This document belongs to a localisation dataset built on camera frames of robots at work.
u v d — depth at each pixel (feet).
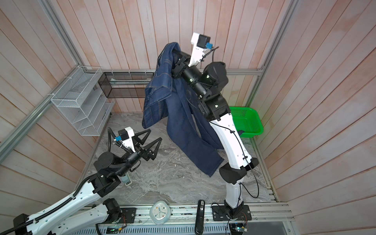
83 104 2.57
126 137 1.63
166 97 1.55
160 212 2.36
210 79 1.25
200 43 1.31
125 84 3.47
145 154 1.70
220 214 2.40
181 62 1.37
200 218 2.34
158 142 1.79
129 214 2.41
